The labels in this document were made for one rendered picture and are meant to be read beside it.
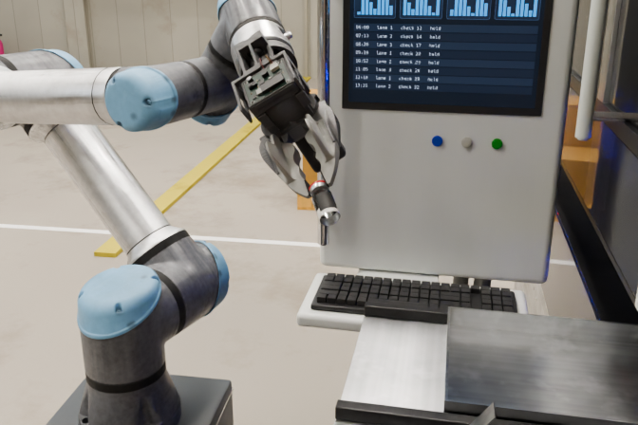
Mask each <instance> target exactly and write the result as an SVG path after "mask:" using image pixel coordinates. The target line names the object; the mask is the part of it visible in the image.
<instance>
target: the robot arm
mask: <svg viewBox="0 0 638 425"><path fill-rule="evenodd" d="M217 17H218V20H219V23H218V25H217V27H216V29H215V31H214V33H213V35H212V37H211V39H210V41H209V43H208V45H207V46H206V48H205V50H204V51H203V53H202V55H201V57H199V58H195V59H190V60H184V61H178V62H172V63H167V64H160V65H141V66H124V67H99V68H83V66H82V65H81V64H80V63H79V62H78V61H77V60H76V59H75V58H74V57H73V56H71V55H70V54H68V53H66V52H64V51H62V50H58V49H33V50H30V51H27V52H18V53H11V54H3V55H0V130H4V129H8V128H10V127H14V126H18V125H20V126H21V127H22V128H23V129H24V131H25V132H26V133H27V135H28V137H29V138H30V139H31V140H32V141H34V142H39V143H45V144H46V145H47V147H48V148H49V150H50V151H51V153H52V154H53V155H54V156H55V157H56V158H57V160H58V161H59V163H60V164H61V165H62V167H63V168H64V169H65V171H66V173H67V174H68V175H69V177H70V178H71V179H72V181H73V182H74V184H75V185H76V186H77V188H78V189H79V190H80V192H81V193H82V195H83V196H84V198H85V199H86V200H87V202H88V203H89V205H90V206H91V207H92V209H93V210H94V212H95V213H96V214H97V215H98V216H99V217H100V219H101V220H102V222H103V223H104V225H105V226H106V227H107V229H108V230H109V232H110V233H111V234H112V236H113V237H114V238H115V240H116V241H117V243H118V244H119V245H120V247H121V248H122V250H123V251H124V253H125V254H126V255H127V264H126V265H124V266H120V267H119V268H110V269H107V270H105V271H103V272H101V273H99V274H97V275H95V276H94V277H92V278H91V279H90V280H89V281H87V282H86V283H85V284H84V286H83V287H82V289H81V291H80V293H79V296H78V314H77V323H78V326H79V329H80V333H81V341H82V348H83V356H84V370H85V378H86V384H85V388H84V394H83V398H82V402H81V406H80V410H79V416H78V419H79V425H178V422H179V420H180V417H181V403H180V396H179V393H178V390H177V388H176V386H175V384H174V382H173V381H172V379H171V377H170V375H169V372H168V370H167V368H166V360H165V347H164V345H165V343H166V342H167V341H169V340H170V339H172V338H173V337H175V336H176V335H177V334H178V333H180V332H181V331H182V330H184V329H185V328H187V327H188V326H190V325H191V324H193V323H195V322H196V321H197V320H199V319H200V318H202V317H205V316H207V315H208V314H210V313H211V312H212V311H213V310H214V308H215V307H217V306H218V305H219V304H220V303H221V302H222V301H223V300H224V299H225V297H226V295H227V292H228V289H229V280H230V273H229V269H228V266H227V263H226V261H225V258H224V257H223V255H222V253H221V252H220V251H219V249H218V248H217V247H215V246H214V245H213V244H211V243H206V241H203V240H193V238H192V237H191V236H190V235H189V233H188V232H187V230H186V229H183V228H177V227H173V226H171V225H170V223H169V222H168V221H167V219H166V218H165V217H164V215H163V214H162V213H161V211H160V210H159V208H158V207H157V206H156V204H155V203H154V201H153V200H152V199H151V197H150V196H149V195H148V193H147V192H146V191H145V190H144V189H143V187H142V186H141V184H140V183H139V182H138V180H137V179H136V178H135V176H134V175H133V174H132V172H131V171H130V170H129V168H128V167H127V165H126V164H125V163H124V161H123V160H122V158H121V157H120V156H119V154H118V153H117V152H116V150H115V149H114V147H113V146H112V145H111V143H110V142H109V141H108V139H107V138H106V137H105V135H104V134H103V132H102V131H101V129H100V128H99V127H98V125H119V126H120V127H122V128H123V129H124V130H126V131H129V132H140V131H152V130H156V129H159V128H161V127H162V126H164V125H166V124H170V123H173V122H177V121H180V120H186V119H190V118H191V119H193V120H195V121H197V122H199V123H201V124H204V125H208V124H211V125H212V126H219V125H221V124H223V123H224V122H226V120H227V119H228V118H229V117H230V116H231V114H232V113H233V112H234V111H235V110H236V108H237V107H239V110H240V112H241V113H242V114H243V115H244V116H245V118H246V119H247V120H248V121H249V122H250V123H252V122H253V120H252V117H251V114H250V111H251V112H252V113H253V115H254V116H255V117H256V118H257V120H258V121H259V122H261V126H260V127H261V131H262V133H263V134H264V135H265V136H263V137H261V138H260V141H261V142H260V145H259V152H260V155H261V156H262V158H263V160H264V161H265V162H266V163H267V165H268V166H269V167H270V168H271V169H272V170H273V171H274V172H275V173H276V174H277V175H278V176H279V177H280V178H281V179H282V180H283V181H284V182H285V183H286V184H287V185H288V186H289V187H290V188H291V189H292V190H293V191H294V192H295V193H296V194H299V195H301V196H303V197H305V198H307V199H309V198H311V195H310V191H309V187H310V185H309V183H308V182H307V181H306V175H305V173H304V172H303V171H302V170H301V168H300V160H301V156H300V153H299V151H298V150H297V149H296V148H295V146H294V145H293V144H294V143H295V144H296V145H297V147H298V148H299V150H300V151H301V153H302V154H303V156H304V157H305V159H306V160H307V162H308V163H309V165H310V167H311V168H312V170H313V171H314V172H315V173H319V172H320V173H321V175H322V177H323V179H324V180H325V182H326V184H327V186H328V187H331V186H332V185H333V182H334V179H335V177H336V173H337V169H338V164H339V160H340V159H341V158H343V157H344V156H345V155H346V148H345V147H344V145H343V144H342V142H341V130H340V123H339V121H338V119H337V117H336V116H335V114H334V113H333V111H332V110H331V108H330V107H329V106H328V104H327V102H326V101H325V100H323V101H321V102H319V101H320V99H319V97H318V96H317V95H316V93H310V87H309V85H308V84H307V82H306V81H305V79H304V78H303V77H302V75H301V74H300V72H299V71H298V64H297V60H296V58H295V55H294V51H293V48H292V46H291V43H290V41H289V40H290V39H291V38H292V34H291V32H290V31H288V32H286V31H285V29H284V27H283V25H282V23H281V20H280V18H279V16H278V14H277V9H276V6H275V4H274V2H273V1H272V0H218V2H217ZM240 99H241V100H242V101H243V104H244V107H245V108H244V107H243V106H242V104H241V101H240ZM318 102H319V103H318ZM249 110H250V111H249Z"/></svg>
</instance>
